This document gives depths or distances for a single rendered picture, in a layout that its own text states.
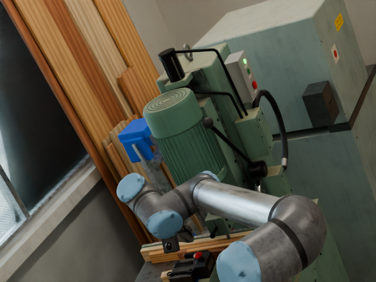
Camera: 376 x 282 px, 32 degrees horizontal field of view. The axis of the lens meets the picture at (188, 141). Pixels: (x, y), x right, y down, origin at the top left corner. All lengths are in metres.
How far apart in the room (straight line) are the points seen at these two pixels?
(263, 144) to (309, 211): 0.97
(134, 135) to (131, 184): 1.19
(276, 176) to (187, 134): 0.42
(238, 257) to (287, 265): 0.10
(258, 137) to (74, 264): 1.70
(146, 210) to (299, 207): 0.59
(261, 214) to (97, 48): 2.53
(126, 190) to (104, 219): 2.02
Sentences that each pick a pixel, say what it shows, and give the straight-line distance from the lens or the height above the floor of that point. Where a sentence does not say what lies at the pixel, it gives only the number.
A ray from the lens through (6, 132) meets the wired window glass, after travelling 3.49.
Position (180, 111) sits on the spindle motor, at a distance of 2.00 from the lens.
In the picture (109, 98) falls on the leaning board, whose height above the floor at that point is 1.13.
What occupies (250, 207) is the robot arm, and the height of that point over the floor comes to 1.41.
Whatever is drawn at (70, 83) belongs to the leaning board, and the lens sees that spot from 3.56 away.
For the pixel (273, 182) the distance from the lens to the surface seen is 2.30.
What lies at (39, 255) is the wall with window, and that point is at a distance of 3.46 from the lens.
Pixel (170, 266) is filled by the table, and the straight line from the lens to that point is 2.40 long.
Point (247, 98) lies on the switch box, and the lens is 2.29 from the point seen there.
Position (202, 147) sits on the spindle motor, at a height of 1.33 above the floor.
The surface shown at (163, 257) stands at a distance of 2.43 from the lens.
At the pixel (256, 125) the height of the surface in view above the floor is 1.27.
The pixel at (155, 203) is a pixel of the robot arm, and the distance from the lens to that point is 1.77.
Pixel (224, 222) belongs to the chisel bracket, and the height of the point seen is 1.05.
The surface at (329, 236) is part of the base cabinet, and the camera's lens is 2.66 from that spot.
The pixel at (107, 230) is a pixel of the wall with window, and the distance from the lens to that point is 3.86.
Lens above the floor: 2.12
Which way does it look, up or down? 21 degrees down
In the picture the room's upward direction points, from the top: 24 degrees counter-clockwise
